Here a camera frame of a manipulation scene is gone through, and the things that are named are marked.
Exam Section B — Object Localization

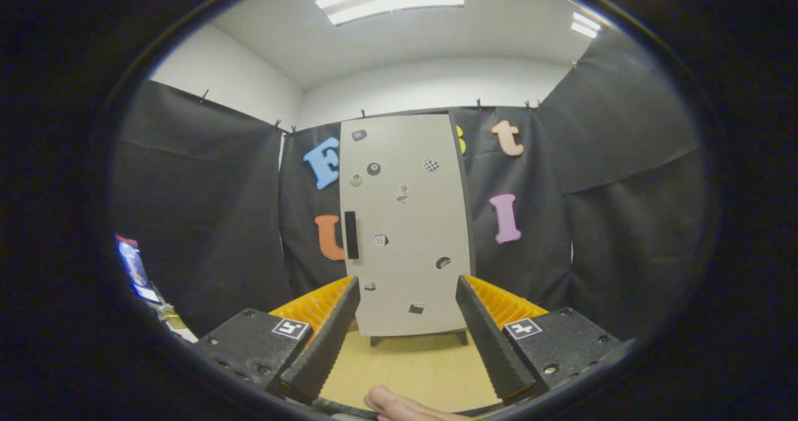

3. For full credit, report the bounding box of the black backdrop cloth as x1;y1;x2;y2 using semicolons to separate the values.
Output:
112;28;708;342

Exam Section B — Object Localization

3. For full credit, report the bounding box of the grey shoe cabinet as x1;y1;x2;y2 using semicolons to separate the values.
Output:
339;110;478;347

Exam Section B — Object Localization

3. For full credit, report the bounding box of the small ceiling light panel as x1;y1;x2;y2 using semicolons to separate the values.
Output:
570;11;602;39

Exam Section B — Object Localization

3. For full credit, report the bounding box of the white shoe cabinet door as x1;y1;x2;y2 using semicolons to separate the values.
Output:
339;114;471;337

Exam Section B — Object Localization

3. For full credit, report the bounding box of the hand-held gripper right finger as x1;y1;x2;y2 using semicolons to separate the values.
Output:
455;274;623;405

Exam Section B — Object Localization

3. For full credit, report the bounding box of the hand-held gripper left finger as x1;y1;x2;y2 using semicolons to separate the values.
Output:
193;276;361;405

